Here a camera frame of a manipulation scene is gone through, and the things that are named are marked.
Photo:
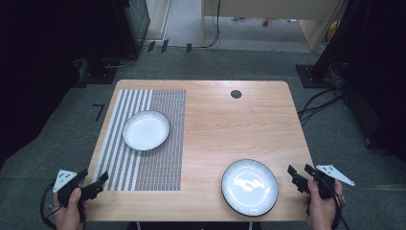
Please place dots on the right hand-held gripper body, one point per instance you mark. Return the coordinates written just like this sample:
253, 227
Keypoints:
328, 177

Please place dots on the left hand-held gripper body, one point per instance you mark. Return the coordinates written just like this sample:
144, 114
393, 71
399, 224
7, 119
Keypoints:
63, 180

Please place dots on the small white plate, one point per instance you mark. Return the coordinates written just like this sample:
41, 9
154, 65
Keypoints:
146, 130

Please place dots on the person's left hand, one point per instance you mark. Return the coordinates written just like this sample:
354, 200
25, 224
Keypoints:
68, 214

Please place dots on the person's right hand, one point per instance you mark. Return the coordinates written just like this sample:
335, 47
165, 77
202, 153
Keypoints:
320, 211

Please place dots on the large white plate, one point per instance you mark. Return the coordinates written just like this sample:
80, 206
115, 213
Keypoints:
249, 188

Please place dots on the striped woven placemat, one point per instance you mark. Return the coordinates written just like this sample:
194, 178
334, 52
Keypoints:
159, 166

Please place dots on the black stand base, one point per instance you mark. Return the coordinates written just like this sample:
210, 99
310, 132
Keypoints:
99, 75
306, 78

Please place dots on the yellow object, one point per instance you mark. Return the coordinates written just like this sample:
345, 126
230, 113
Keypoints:
335, 30

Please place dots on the black floor tape strip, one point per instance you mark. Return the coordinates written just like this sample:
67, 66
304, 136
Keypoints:
189, 48
164, 45
151, 46

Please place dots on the small red object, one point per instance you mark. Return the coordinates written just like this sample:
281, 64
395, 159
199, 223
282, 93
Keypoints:
265, 21

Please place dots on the dark glass cabinet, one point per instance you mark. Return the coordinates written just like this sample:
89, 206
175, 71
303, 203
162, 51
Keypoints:
139, 19

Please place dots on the light wooden cabinet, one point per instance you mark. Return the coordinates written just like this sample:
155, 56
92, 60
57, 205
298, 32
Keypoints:
271, 8

